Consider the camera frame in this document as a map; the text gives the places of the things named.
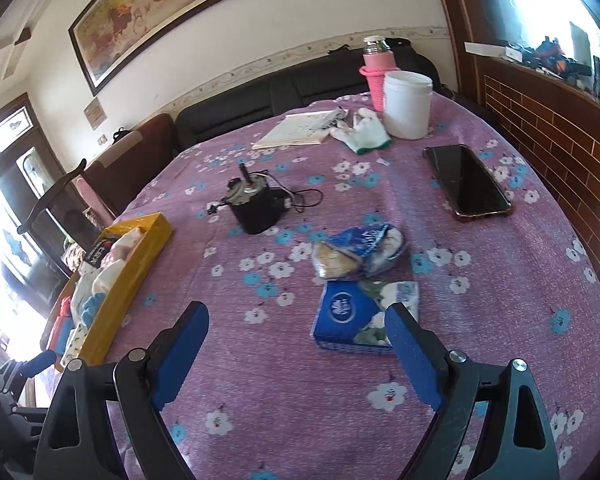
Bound blue tissue pack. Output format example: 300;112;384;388
310;279;421;352

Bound blue soft cloth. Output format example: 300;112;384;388
77;292;106;326

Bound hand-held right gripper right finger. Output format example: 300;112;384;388
384;302;561;480

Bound pink rose tissue pack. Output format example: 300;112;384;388
77;265;121;301

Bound black snack packet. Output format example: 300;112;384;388
80;240;113;273

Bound white plastic jar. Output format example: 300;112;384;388
382;71;433;140

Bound purple floral tablecloth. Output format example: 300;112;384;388
55;91;600;480

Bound white work gloves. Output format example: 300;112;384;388
329;106;393;155

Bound wooden glass door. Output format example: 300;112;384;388
0;92;88;341

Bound white notebook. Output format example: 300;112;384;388
251;108;350;151

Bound flat white box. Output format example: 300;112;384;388
464;41;523;61

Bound black electric motor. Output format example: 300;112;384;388
225;162;291;235

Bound framed landscape painting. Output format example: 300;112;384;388
67;0;263;97

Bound black sofa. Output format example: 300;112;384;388
174;37;441;153

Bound white patterned tissue pack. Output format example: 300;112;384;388
62;325;91;363

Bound dark wooden chair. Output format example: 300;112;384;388
17;158;121;281

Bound brown armchair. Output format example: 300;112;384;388
82;112;178;216

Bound pink water bottle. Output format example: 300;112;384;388
358;35;400;112

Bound wooden panelled counter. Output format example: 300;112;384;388
462;42;600;281

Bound black smartphone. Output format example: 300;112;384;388
422;144;513;223

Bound red plastic bag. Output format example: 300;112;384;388
47;297;76;346

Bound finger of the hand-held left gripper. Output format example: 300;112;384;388
0;350;58;401
7;406;51;423

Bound small wall plaque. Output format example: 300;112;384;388
83;98;108;128

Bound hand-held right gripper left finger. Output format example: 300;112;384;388
37;301;211;480

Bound yellow tray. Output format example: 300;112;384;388
40;212;174;372

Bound blue snack packet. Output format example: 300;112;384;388
311;224;408;281

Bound black motor cable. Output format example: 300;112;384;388
207;187;323;216

